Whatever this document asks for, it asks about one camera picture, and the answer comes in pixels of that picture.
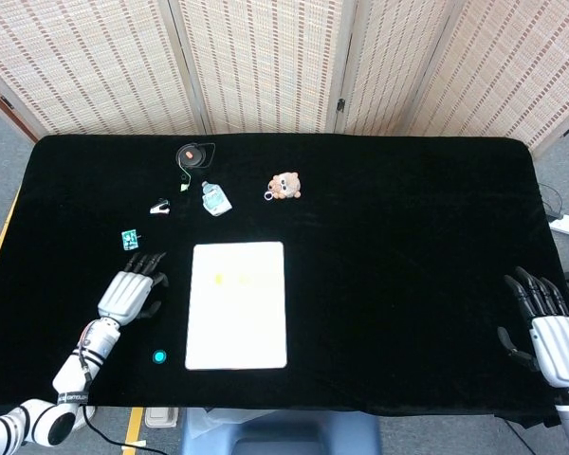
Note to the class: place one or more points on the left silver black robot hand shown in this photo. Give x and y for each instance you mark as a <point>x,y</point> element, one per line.
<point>125,296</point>

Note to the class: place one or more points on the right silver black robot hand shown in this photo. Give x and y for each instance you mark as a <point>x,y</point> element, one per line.
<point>562,351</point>

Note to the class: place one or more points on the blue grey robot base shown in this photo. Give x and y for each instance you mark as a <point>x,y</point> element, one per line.
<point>280,433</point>

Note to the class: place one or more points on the cyan button bottom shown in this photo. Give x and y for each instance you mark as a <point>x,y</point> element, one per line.
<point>159,356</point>

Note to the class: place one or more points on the white magnetic board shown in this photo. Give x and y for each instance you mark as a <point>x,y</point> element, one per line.
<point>237,322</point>

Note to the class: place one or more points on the white box on floor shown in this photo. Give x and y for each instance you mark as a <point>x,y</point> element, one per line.
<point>161,417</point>

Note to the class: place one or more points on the black velvet tablecloth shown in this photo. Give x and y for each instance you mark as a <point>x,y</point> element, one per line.
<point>384,237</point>

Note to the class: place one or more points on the woven bamboo screen panel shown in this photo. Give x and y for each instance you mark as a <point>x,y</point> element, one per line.
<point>85,66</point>
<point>261,66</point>
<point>512,71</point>
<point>389,66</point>

